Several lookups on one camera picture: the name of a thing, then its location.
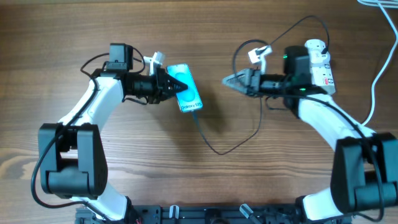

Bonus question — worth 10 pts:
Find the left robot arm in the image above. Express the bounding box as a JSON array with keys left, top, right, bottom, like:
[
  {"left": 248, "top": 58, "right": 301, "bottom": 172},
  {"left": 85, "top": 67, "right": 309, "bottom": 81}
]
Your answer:
[{"left": 30, "top": 43, "right": 188, "bottom": 223}]

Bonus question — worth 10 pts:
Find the white power strip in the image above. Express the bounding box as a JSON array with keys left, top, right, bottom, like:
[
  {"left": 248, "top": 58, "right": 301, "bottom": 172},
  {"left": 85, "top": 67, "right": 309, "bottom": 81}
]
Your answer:
[{"left": 304, "top": 39, "right": 336, "bottom": 95}]

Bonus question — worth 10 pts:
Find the black camera cable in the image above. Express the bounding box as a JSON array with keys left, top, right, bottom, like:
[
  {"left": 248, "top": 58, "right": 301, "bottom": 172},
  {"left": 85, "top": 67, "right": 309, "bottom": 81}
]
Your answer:
[
  {"left": 232, "top": 39, "right": 386, "bottom": 222},
  {"left": 30, "top": 52, "right": 147, "bottom": 222}
]

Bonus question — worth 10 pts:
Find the black left camera cable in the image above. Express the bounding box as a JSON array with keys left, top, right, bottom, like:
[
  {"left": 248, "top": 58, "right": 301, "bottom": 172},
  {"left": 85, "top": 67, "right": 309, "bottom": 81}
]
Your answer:
[{"left": 30, "top": 52, "right": 147, "bottom": 222}]

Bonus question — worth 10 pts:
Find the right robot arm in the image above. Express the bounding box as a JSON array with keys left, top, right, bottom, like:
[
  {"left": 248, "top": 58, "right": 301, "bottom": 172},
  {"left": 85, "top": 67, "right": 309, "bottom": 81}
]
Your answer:
[{"left": 222, "top": 45, "right": 397, "bottom": 223}]

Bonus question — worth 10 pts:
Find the turquoise-screen Galaxy smartphone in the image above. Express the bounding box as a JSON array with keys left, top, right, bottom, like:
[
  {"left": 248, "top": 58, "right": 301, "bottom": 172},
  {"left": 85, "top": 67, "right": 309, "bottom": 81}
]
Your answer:
[{"left": 166, "top": 63, "right": 204, "bottom": 113}]

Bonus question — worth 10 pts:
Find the black right camera cable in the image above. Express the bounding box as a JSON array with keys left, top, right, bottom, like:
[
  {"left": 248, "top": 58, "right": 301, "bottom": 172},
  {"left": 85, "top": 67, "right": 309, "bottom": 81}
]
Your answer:
[{"left": 232, "top": 39, "right": 386, "bottom": 222}]

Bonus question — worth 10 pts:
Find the white USB charger plug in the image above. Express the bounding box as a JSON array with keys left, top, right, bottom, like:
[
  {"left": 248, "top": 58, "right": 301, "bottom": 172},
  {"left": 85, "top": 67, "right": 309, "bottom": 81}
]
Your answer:
[{"left": 308, "top": 50, "right": 330, "bottom": 67}]

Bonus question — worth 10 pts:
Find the black USB charging cable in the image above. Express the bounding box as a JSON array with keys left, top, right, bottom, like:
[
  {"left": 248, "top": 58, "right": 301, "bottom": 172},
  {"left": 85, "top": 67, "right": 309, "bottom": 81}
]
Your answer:
[{"left": 191, "top": 14, "right": 330, "bottom": 156}]

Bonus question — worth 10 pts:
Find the white power strip cord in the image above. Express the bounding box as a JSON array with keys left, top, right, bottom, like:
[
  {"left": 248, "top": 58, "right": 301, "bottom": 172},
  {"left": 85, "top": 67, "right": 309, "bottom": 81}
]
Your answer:
[{"left": 360, "top": 0, "right": 398, "bottom": 127}]

